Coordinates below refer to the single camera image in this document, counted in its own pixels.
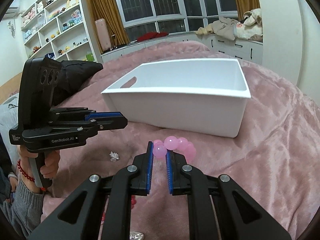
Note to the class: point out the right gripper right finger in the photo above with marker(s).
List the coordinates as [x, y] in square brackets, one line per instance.
[219, 208]

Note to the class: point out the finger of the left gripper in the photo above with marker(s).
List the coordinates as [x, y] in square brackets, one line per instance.
[103, 115]
[110, 124]

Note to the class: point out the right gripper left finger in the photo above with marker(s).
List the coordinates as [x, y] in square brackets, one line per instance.
[100, 208]

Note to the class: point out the silver ingot ornament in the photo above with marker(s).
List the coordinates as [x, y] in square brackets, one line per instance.
[134, 235]

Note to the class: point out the grey sweater left forearm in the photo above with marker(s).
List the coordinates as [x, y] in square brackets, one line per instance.
[24, 214]

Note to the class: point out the person's left hand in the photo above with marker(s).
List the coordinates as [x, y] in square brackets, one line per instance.
[49, 169]

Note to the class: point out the small silver flower ornament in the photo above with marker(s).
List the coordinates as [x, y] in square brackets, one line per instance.
[114, 156]

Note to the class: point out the grey quilt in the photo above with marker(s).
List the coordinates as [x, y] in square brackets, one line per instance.
[9, 120]

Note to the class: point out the black padded jacket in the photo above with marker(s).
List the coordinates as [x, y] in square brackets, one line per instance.
[71, 77]

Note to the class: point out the pink suitcase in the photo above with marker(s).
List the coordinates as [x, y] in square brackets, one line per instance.
[103, 34]

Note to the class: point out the white display shelf unit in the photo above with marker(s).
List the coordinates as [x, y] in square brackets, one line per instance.
[62, 29]

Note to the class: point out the red cloth on sill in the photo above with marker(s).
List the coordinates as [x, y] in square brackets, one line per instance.
[152, 35]

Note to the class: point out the white plastic storage bin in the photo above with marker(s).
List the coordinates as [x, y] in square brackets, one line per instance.
[204, 95]

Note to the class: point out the left gold curtain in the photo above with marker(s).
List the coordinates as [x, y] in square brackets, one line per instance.
[108, 10]

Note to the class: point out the white air conditioner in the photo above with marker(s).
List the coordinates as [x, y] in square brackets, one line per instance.
[12, 12]

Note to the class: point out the large bay window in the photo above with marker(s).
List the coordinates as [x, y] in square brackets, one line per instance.
[172, 16]

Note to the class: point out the pile of beige clothes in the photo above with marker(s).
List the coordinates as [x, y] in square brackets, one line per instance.
[250, 28]

